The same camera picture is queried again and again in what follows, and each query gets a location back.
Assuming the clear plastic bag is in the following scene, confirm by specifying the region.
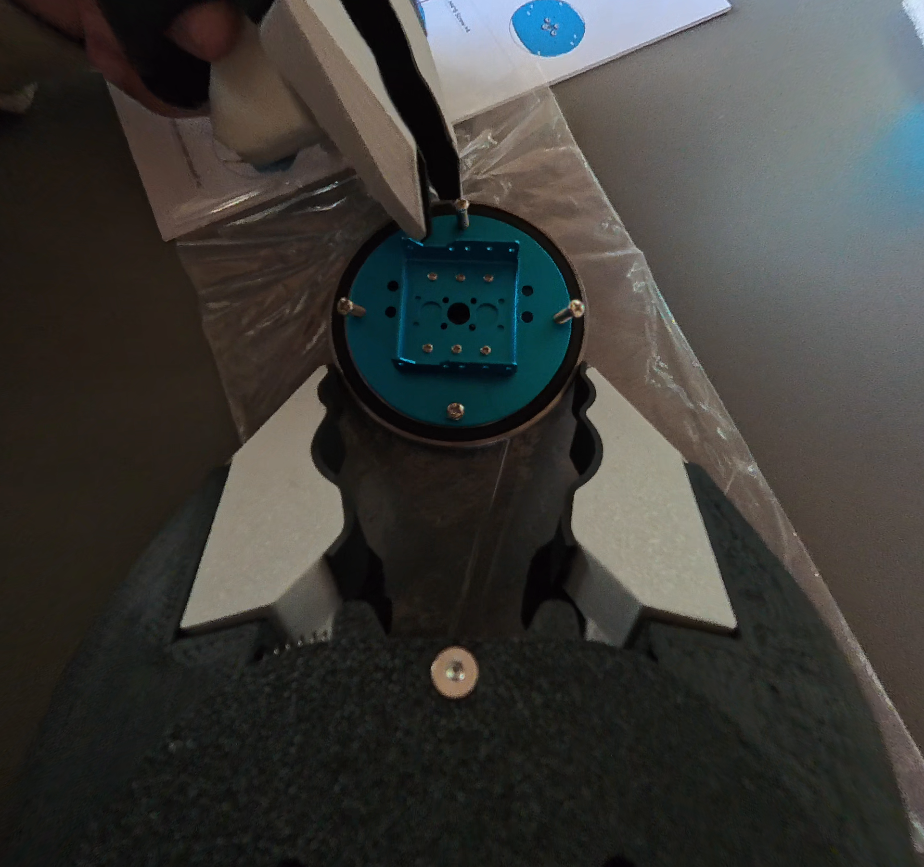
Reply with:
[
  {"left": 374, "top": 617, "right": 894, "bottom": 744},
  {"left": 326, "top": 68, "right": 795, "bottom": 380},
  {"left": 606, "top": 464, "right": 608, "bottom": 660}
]
[{"left": 177, "top": 88, "right": 924, "bottom": 799}]

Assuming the silver bearing ring blue base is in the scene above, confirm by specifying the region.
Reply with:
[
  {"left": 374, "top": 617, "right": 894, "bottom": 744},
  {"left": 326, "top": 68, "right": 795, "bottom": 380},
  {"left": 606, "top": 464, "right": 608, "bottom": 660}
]
[{"left": 331, "top": 206, "right": 587, "bottom": 446}]

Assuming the white instruction manual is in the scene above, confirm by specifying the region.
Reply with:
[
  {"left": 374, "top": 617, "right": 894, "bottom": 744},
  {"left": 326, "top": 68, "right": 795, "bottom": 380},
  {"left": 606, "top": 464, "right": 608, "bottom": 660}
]
[{"left": 108, "top": 0, "right": 732, "bottom": 242}]

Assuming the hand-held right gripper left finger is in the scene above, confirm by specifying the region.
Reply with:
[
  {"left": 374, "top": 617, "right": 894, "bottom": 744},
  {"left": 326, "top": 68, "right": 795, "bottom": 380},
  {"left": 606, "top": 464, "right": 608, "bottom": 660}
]
[{"left": 179, "top": 365, "right": 394, "bottom": 648}]

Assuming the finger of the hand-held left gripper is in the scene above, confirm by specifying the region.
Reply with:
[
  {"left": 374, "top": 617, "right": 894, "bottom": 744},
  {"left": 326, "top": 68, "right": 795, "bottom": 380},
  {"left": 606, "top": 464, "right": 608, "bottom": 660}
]
[
  {"left": 334, "top": 0, "right": 464, "bottom": 203},
  {"left": 261, "top": 0, "right": 428, "bottom": 236}
]

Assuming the grey desk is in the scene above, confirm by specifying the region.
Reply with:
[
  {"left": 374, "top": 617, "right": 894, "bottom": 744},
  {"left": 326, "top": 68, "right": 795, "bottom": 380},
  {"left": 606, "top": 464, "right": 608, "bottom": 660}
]
[{"left": 0, "top": 0, "right": 924, "bottom": 867}]

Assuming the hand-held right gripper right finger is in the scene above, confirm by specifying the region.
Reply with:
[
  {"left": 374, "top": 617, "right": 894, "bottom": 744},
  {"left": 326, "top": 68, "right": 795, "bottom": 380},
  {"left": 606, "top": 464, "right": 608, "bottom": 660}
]
[{"left": 521, "top": 364, "right": 739, "bottom": 648}]

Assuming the blue disc with square bracket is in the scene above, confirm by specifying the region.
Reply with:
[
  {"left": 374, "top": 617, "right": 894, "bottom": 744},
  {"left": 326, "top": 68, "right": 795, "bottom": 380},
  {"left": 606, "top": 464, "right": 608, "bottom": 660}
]
[{"left": 339, "top": 214, "right": 578, "bottom": 428}]

